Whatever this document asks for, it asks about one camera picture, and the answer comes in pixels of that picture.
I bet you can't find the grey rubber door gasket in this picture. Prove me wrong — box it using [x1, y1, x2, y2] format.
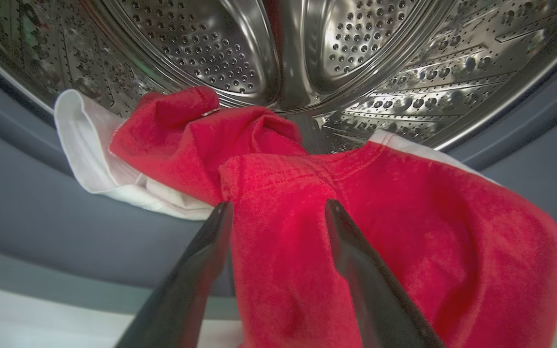
[0, 34, 557, 298]

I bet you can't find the white garment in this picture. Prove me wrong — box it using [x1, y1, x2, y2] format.
[54, 89, 497, 220]

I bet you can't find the white front-load washing machine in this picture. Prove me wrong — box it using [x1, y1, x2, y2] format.
[0, 242, 557, 348]

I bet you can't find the red garment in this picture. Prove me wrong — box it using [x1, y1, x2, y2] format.
[109, 86, 557, 348]

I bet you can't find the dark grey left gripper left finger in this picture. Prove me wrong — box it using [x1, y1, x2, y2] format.
[114, 202, 235, 348]

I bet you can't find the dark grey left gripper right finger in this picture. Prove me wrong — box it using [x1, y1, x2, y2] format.
[324, 199, 446, 348]

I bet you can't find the perforated steel washer drum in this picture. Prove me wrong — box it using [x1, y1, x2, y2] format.
[0, 0, 557, 155]

